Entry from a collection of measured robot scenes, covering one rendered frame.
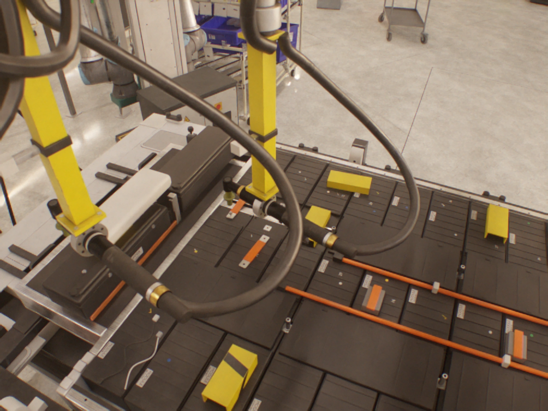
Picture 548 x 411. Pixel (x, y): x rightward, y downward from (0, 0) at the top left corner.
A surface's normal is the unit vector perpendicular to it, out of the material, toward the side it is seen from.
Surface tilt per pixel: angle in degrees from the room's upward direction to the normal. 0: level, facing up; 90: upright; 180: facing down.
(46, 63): 60
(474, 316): 0
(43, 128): 90
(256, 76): 90
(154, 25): 90
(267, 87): 90
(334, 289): 0
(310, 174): 0
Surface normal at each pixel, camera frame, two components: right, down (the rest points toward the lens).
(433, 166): 0.00, -0.75
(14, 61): 0.87, -0.32
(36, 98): 0.78, 0.41
